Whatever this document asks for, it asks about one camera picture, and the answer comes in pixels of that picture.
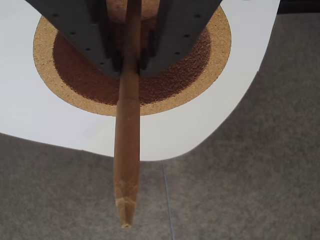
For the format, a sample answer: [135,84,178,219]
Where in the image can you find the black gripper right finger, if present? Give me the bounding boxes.
[139,0,222,78]

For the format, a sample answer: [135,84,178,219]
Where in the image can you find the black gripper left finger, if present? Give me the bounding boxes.
[24,0,123,80]

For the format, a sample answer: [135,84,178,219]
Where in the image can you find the tan wooden pen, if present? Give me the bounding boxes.
[112,0,143,229]

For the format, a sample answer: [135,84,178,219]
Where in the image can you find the cork pen holder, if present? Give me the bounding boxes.
[32,0,232,117]

